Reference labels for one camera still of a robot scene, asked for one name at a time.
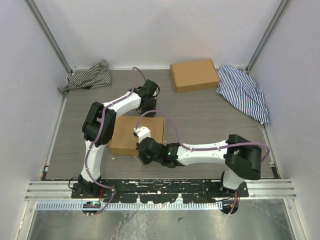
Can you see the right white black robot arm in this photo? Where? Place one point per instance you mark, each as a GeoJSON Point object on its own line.
{"type": "Point", "coordinates": [242, 158]}

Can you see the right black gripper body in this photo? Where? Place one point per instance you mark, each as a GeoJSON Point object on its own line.
{"type": "Point", "coordinates": [147, 159]}

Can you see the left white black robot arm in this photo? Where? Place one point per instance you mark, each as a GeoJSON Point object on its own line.
{"type": "Point", "coordinates": [98, 129]}

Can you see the grey striped cloth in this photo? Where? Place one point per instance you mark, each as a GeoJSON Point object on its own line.
{"type": "Point", "coordinates": [97, 76]}

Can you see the folded closed cardboard box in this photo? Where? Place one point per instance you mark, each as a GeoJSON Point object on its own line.
{"type": "Point", "coordinates": [194, 75]}

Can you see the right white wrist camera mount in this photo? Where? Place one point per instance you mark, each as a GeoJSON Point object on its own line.
{"type": "Point", "coordinates": [141, 133]}

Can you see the left aluminium corner post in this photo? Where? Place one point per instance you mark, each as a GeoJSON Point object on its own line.
{"type": "Point", "coordinates": [48, 34]}

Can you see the right aluminium corner post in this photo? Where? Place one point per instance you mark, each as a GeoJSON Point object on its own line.
{"type": "Point", "coordinates": [280, 10]}

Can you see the blue white striped cloth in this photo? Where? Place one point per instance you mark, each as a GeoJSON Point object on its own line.
{"type": "Point", "coordinates": [241, 91]}

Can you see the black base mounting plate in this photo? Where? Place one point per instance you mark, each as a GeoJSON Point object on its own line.
{"type": "Point", "coordinates": [157, 191]}

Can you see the aluminium corner post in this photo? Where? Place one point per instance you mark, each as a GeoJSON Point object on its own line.
{"type": "Point", "coordinates": [48, 34]}
{"type": "Point", "coordinates": [280, 10]}

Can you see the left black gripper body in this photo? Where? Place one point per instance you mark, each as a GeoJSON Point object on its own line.
{"type": "Point", "coordinates": [151, 105]}

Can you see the aluminium front rail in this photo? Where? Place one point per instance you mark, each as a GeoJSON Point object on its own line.
{"type": "Point", "coordinates": [262, 189]}

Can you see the slotted grey cable duct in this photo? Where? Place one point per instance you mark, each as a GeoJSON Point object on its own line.
{"type": "Point", "coordinates": [82, 205]}

